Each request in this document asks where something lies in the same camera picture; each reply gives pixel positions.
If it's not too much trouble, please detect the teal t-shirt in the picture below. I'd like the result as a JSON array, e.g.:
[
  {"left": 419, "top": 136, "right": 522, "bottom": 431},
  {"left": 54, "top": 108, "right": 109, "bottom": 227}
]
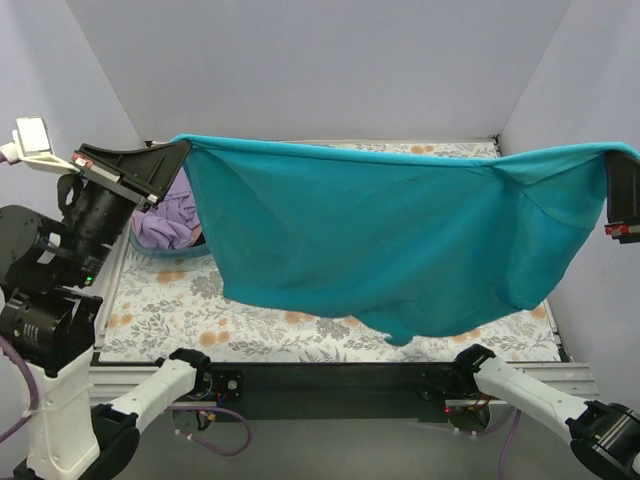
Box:
[{"left": 184, "top": 135, "right": 639, "bottom": 345}]

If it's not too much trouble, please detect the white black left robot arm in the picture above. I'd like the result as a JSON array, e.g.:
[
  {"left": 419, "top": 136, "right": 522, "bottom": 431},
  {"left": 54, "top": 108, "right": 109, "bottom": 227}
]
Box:
[{"left": 1, "top": 140, "right": 213, "bottom": 479}]

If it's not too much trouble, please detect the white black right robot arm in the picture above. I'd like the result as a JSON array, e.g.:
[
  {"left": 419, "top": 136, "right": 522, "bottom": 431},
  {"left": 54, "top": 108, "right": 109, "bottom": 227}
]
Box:
[{"left": 452, "top": 147, "right": 639, "bottom": 479}]

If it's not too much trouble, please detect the lavender t-shirt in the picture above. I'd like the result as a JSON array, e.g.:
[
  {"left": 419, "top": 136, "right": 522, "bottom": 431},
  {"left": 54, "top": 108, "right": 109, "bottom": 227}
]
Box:
[{"left": 132, "top": 169, "right": 202, "bottom": 250}]

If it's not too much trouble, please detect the clear teal plastic basket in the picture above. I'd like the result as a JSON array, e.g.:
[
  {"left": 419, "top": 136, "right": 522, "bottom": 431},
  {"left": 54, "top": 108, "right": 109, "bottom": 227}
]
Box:
[{"left": 129, "top": 229, "right": 210, "bottom": 260}]

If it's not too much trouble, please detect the floral patterned table mat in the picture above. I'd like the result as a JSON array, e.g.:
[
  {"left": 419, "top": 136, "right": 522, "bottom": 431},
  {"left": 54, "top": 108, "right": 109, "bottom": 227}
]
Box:
[{"left": 99, "top": 142, "right": 561, "bottom": 364}]

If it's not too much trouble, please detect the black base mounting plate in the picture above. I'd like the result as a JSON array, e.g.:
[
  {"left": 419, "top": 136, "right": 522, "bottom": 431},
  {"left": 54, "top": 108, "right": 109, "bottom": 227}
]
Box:
[{"left": 169, "top": 362, "right": 481, "bottom": 425}]

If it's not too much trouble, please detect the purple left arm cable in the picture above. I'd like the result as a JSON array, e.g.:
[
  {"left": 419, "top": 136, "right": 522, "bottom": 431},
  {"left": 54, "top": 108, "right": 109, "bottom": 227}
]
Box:
[{"left": 0, "top": 144, "right": 253, "bottom": 457}]

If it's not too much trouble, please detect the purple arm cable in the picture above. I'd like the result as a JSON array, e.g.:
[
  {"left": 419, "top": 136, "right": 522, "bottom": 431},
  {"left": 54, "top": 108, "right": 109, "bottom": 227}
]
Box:
[
  {"left": 0, "top": 144, "right": 253, "bottom": 457},
  {"left": 439, "top": 399, "right": 524, "bottom": 480}
]

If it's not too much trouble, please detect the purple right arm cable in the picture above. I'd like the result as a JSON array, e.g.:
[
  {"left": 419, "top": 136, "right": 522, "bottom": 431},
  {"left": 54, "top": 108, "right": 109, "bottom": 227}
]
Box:
[{"left": 439, "top": 399, "right": 524, "bottom": 480}]

